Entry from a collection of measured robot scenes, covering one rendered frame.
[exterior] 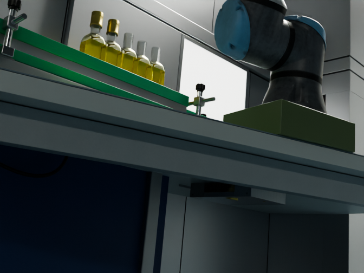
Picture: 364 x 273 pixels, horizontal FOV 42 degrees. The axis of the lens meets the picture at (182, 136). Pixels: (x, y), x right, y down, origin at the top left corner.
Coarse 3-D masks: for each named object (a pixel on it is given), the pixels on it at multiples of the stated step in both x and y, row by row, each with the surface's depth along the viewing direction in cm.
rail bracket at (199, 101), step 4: (196, 84) 143; (200, 84) 141; (204, 84) 142; (196, 88) 142; (200, 88) 141; (204, 88) 142; (200, 92) 141; (200, 96) 140; (196, 100) 141; (200, 100) 140; (204, 100) 139; (208, 100) 138; (212, 100) 137; (188, 104) 144; (192, 104) 143; (196, 104) 140; (200, 104) 140; (204, 104) 141; (196, 108) 141; (200, 108) 140; (196, 112) 140; (200, 112) 140
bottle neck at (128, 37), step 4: (128, 32) 142; (124, 36) 143; (128, 36) 142; (132, 36) 143; (124, 40) 142; (128, 40) 142; (132, 40) 143; (124, 44) 142; (128, 44) 142; (132, 44) 143
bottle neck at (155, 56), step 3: (153, 48) 151; (156, 48) 150; (159, 48) 151; (153, 51) 150; (156, 51) 150; (159, 51) 151; (153, 54) 150; (156, 54) 150; (159, 54) 151; (153, 57) 150; (156, 57) 150; (159, 57) 151; (153, 60) 149; (156, 60) 150
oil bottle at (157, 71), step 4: (152, 64) 147; (156, 64) 147; (160, 64) 149; (152, 68) 147; (156, 68) 147; (160, 68) 149; (164, 68) 150; (152, 72) 146; (156, 72) 147; (160, 72) 148; (164, 72) 150; (152, 76) 146; (156, 76) 147; (160, 76) 148; (164, 76) 149; (152, 80) 146; (156, 80) 147; (160, 80) 148
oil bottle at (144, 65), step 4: (140, 56) 144; (144, 56) 145; (140, 60) 143; (144, 60) 144; (148, 60) 146; (140, 64) 143; (144, 64) 144; (148, 64) 145; (140, 68) 143; (144, 68) 144; (148, 68) 145; (136, 72) 142; (140, 72) 143; (144, 72) 144; (148, 72) 145; (144, 76) 143; (148, 76) 145
